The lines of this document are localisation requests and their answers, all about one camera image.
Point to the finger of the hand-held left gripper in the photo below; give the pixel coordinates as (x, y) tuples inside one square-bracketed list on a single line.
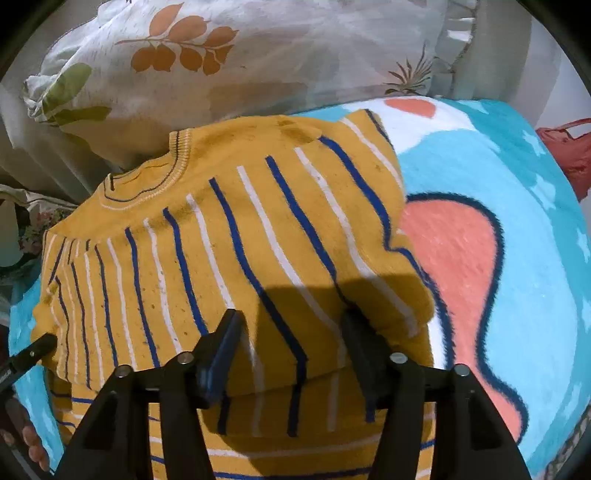
[(32, 353)]

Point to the person's left hand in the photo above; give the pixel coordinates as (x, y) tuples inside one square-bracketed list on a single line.
[(32, 443)]

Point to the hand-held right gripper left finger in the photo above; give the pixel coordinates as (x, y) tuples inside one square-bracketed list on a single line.
[(225, 360)]

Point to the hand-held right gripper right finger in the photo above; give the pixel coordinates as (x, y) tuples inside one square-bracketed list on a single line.
[(361, 364)]

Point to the blue printed blanket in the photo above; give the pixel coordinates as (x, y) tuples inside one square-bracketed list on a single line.
[(508, 277)]

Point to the white bird print pillow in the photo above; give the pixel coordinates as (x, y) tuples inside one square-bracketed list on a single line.
[(44, 217)]

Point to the red plastic bag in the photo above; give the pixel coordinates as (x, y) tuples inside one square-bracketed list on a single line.
[(570, 150)]

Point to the white leaf print pillow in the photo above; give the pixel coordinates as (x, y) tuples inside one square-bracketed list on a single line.
[(240, 60)]

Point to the yellow striped sweater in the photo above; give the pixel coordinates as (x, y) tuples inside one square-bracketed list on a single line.
[(221, 258)]

